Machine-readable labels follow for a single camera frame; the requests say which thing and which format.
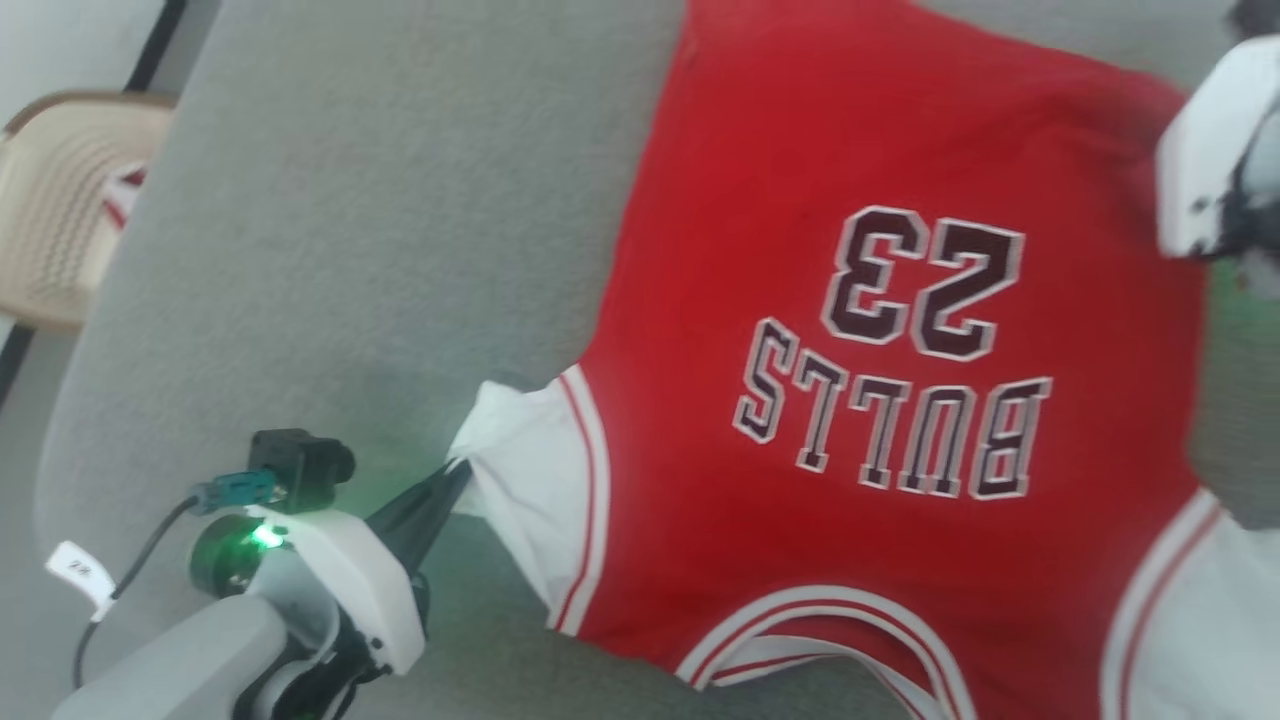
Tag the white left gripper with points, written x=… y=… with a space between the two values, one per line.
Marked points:
x=360 y=580

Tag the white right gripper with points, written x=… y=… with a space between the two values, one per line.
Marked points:
x=1205 y=160

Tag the red white basketball jersey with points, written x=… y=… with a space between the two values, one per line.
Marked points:
x=850 y=500

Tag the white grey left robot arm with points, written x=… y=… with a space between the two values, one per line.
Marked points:
x=180 y=660

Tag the red white garment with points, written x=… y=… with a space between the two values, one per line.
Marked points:
x=125 y=195

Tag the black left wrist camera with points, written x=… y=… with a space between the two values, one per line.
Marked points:
x=300 y=465

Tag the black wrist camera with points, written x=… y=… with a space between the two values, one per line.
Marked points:
x=1258 y=15
x=300 y=465

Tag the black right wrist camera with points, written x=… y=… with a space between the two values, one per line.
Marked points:
x=1258 y=15

